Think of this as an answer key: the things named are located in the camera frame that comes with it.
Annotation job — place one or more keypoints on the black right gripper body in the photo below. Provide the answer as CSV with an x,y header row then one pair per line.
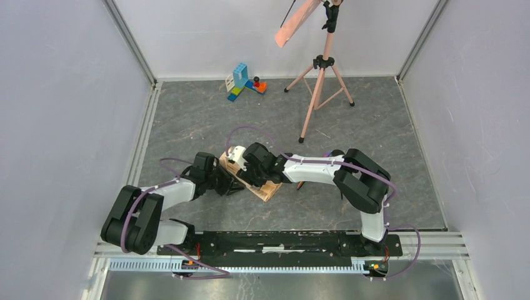
x,y
255,177

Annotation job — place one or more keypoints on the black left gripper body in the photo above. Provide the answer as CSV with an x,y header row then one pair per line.
x,y
218,180

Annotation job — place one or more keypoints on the peach cloth napkin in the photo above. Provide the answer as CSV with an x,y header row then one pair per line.
x,y
265,192

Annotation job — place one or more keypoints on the iridescent rainbow knife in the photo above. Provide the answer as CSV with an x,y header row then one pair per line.
x,y
300,185

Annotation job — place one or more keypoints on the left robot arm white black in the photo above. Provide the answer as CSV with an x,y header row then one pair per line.
x,y
134,223

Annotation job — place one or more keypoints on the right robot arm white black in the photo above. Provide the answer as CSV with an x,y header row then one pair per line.
x,y
359,179

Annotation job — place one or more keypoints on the black utensil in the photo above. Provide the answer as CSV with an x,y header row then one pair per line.
x,y
336,152

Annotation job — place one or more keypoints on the colourful toy brick structure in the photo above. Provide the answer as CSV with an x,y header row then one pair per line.
x,y
239,80

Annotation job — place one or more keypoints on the pink tripod stand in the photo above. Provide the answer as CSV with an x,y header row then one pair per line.
x,y
322,63

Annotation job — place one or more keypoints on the pink panel on tripod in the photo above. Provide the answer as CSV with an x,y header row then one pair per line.
x,y
293,23

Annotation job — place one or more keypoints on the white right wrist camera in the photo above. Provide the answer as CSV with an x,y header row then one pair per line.
x,y
235,155

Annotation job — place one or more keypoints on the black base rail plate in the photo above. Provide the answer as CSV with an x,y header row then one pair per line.
x,y
287,248

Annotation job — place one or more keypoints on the aluminium frame rail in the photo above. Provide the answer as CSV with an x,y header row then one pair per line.
x,y
434,265

